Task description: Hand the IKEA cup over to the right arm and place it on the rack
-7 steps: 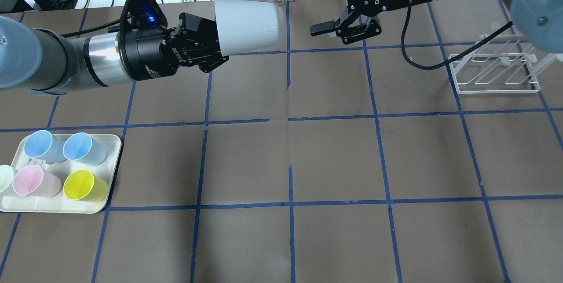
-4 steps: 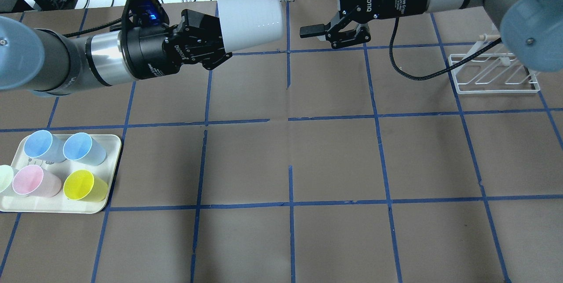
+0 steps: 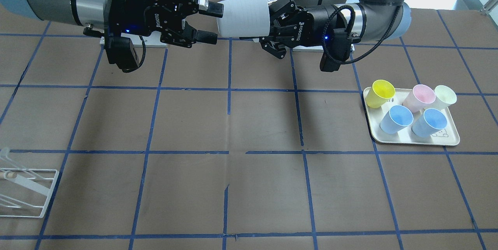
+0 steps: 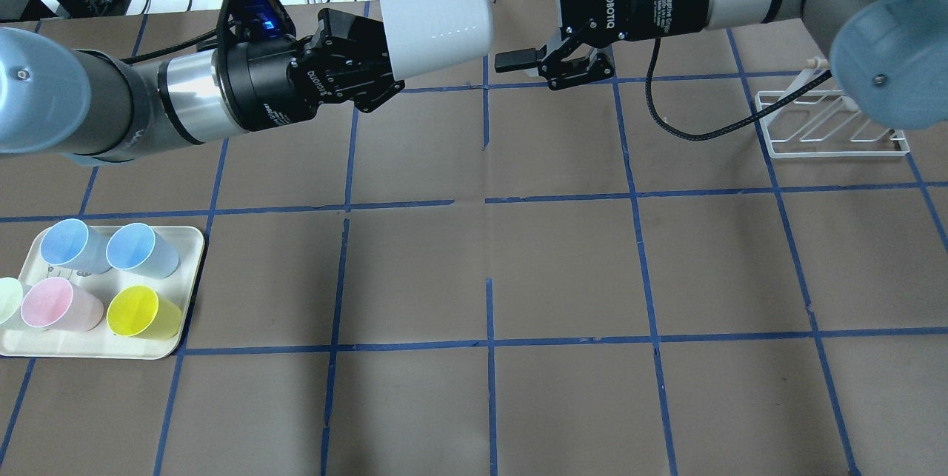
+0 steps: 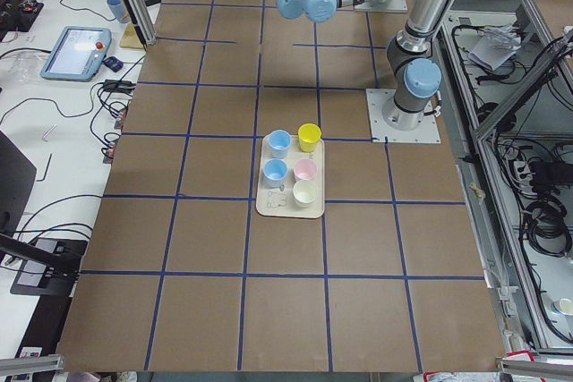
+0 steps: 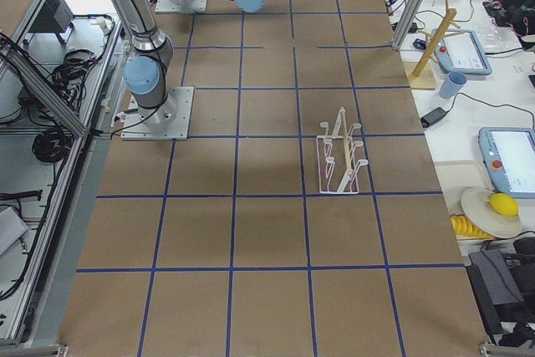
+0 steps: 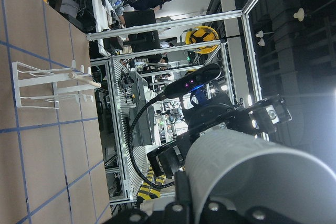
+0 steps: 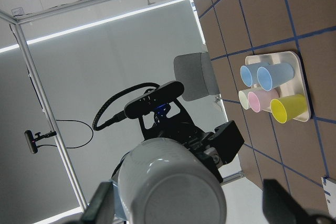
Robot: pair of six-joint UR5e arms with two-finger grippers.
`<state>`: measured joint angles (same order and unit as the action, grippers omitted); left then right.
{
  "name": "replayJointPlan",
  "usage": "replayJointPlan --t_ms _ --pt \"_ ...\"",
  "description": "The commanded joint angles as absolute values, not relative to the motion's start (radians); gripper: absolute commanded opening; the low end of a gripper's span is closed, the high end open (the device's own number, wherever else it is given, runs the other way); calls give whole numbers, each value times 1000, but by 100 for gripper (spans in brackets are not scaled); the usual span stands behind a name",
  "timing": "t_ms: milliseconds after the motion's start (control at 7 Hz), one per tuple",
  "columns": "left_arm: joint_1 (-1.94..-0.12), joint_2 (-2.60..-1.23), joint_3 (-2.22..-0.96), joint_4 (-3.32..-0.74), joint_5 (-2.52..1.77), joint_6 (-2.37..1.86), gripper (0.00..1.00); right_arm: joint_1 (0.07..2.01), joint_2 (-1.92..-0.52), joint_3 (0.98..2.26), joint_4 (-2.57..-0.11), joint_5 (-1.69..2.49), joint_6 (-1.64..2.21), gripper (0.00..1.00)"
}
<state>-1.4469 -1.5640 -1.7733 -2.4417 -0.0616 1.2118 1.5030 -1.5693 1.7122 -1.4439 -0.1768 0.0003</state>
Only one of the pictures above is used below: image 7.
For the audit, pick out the white wire cup rack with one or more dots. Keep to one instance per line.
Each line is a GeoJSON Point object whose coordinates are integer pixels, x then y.
{"type": "Point", "coordinates": [66, 83]}

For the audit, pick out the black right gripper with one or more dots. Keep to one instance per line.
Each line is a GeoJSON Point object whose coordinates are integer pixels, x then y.
{"type": "Point", "coordinates": [260, 117]}

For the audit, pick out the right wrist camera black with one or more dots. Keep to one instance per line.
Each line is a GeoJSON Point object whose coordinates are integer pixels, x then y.
{"type": "Point", "coordinates": [192, 81]}

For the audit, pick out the grey ikea cup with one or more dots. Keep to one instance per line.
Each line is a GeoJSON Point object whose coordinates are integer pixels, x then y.
{"type": "Point", "coordinates": [245, 172]}

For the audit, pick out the yellow hard hat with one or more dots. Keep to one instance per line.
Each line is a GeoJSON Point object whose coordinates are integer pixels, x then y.
{"type": "Point", "coordinates": [202, 34]}

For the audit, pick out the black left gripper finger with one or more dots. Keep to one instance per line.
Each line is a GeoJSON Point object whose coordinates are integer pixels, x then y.
{"type": "Point", "coordinates": [181, 209]}

